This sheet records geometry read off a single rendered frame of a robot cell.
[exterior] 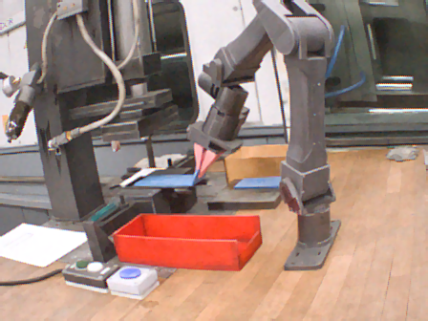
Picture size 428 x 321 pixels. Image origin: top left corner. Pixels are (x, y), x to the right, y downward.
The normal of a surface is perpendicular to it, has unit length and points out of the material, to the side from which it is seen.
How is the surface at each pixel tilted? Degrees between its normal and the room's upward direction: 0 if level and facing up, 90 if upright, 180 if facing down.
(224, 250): 90
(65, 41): 90
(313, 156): 103
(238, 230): 90
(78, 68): 90
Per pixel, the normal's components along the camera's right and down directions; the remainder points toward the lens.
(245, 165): -0.38, 0.27
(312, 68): 0.48, 0.35
